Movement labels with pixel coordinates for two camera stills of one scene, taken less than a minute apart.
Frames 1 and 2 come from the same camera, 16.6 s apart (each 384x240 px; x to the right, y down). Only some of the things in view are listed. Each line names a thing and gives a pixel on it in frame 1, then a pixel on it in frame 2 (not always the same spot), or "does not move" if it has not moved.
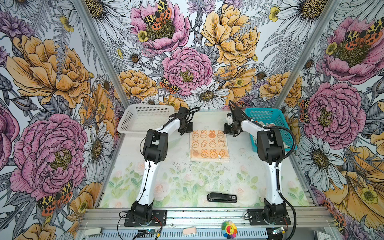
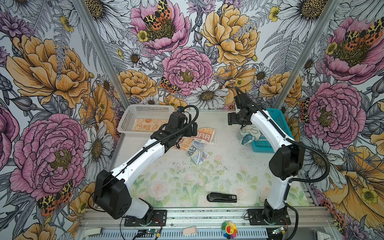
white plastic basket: [139, 118] does not move
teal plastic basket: [270, 116] does not move
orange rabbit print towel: [209, 146] → [149, 124]
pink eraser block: [190, 230] does not move
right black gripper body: [231, 129] → [238, 118]
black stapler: [214, 197] does not move
